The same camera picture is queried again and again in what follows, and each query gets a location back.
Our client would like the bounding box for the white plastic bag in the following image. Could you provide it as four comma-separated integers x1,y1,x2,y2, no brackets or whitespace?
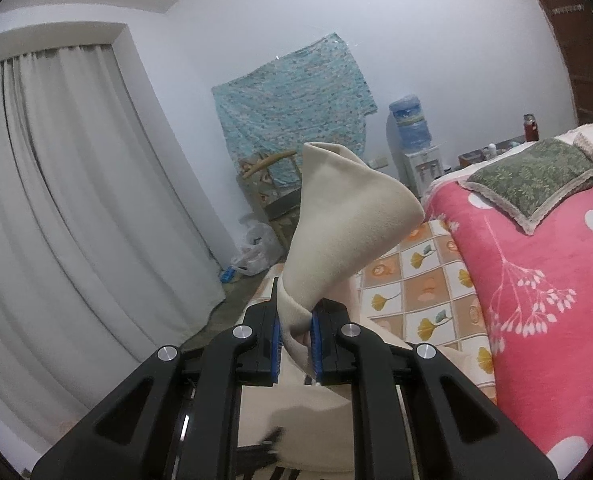
229,222,286,279

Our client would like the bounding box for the wooden chair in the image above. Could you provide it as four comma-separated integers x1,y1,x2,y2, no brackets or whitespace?
235,149,305,243

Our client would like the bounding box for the teal patterned hanging cloth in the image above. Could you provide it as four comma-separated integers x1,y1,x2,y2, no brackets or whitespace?
211,32,380,187

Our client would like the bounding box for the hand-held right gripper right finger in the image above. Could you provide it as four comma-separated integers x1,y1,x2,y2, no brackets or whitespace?
310,299,559,480

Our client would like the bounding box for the cream jacket with black trim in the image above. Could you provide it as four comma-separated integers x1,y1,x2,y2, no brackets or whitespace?
236,142,498,480

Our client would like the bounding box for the white water dispenser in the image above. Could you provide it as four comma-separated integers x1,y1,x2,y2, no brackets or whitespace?
386,110,443,197

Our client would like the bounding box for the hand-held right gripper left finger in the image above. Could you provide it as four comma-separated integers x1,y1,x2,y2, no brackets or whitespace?
30,277,283,480

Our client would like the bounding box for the white curtain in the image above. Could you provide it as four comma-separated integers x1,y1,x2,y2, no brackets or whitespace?
0,42,228,463

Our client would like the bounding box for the green leaf-print pillow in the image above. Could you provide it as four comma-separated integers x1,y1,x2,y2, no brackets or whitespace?
459,137,593,237

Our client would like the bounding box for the brown wooden door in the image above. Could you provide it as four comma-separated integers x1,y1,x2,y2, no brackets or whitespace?
519,0,593,125

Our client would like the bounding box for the pink floral blanket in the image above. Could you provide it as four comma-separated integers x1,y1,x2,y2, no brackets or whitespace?
421,132,593,480

